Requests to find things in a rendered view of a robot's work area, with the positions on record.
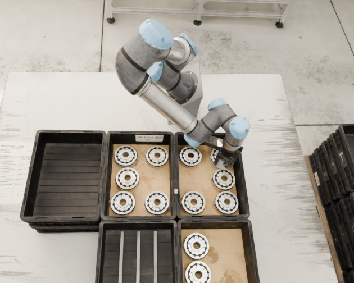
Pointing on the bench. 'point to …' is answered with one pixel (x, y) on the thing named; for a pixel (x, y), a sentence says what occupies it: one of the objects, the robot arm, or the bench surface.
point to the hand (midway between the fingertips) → (217, 161)
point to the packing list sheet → (9, 171)
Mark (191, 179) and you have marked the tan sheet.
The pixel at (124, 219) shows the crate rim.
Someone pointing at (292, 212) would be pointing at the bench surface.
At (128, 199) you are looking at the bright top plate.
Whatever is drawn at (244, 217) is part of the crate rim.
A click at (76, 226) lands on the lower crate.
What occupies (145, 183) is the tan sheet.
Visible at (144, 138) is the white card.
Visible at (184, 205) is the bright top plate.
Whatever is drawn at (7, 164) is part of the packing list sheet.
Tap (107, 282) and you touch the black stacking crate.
